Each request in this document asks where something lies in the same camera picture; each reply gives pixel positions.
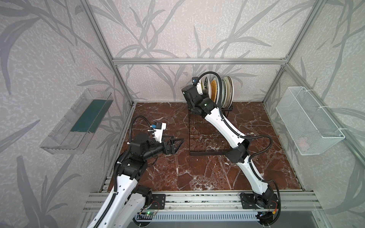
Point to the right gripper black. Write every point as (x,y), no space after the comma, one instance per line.
(205,95)

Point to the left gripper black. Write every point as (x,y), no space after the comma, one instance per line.
(170,151)

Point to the orange woven round plate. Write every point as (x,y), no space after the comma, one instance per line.
(214,90)

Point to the light green flower plate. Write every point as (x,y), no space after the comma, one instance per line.
(222,93)

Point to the cream plate with plum blossoms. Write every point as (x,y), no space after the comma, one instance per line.
(232,91)

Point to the black wire dish rack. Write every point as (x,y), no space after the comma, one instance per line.
(204,137)

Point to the white plate dark green rim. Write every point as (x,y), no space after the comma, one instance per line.
(207,84)

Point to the white plate cloud emblem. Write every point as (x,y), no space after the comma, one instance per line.
(219,90)

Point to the sunburst plate teal rim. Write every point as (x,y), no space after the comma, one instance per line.
(229,91)

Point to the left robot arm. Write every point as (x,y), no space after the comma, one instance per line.
(127,198)

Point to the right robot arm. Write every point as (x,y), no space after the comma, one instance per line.
(239,144)

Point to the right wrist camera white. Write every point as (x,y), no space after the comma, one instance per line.
(195,80)

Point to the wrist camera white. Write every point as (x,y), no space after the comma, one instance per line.
(157,131)
(195,80)

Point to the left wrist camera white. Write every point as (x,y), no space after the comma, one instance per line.
(157,131)

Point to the aluminium front rail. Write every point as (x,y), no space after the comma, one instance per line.
(230,201)

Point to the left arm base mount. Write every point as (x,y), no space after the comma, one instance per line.
(154,201)

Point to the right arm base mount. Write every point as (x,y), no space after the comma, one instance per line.
(254,202)

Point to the clear plastic wall tray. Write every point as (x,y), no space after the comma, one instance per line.
(76,129)

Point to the white wire mesh basket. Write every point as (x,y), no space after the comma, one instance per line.
(308,123)

